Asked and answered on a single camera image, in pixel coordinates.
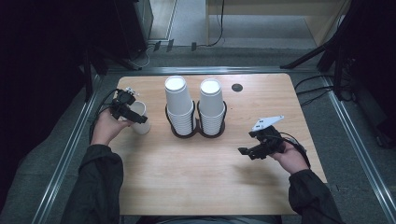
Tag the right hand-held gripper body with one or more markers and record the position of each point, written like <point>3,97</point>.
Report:
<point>269,140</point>

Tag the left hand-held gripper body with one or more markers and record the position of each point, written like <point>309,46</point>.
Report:
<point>121,102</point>

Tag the white paper cup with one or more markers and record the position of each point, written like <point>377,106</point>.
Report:
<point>141,128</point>

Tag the stack of white cups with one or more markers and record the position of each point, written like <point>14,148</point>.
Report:
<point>211,105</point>
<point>179,102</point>

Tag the black double cup holder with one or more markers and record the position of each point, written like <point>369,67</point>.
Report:
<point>197,129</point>

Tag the person's right hand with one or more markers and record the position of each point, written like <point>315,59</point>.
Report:
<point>291,160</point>

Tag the person's left hand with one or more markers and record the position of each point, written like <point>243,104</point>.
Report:
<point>104,129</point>

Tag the black round table grommet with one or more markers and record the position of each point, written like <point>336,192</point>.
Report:
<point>237,87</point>

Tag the dark cabinet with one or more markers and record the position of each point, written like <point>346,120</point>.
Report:
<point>130,25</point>

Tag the black curtain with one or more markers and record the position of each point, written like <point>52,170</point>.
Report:
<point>37,62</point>

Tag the black tripod stand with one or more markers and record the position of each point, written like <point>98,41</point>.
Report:
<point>311,53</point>

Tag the light wooden shelf unit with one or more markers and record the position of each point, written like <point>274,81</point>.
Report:
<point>323,18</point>

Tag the aluminium frame rail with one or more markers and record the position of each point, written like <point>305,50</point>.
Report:
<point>211,69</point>
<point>65,155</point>
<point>358,149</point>

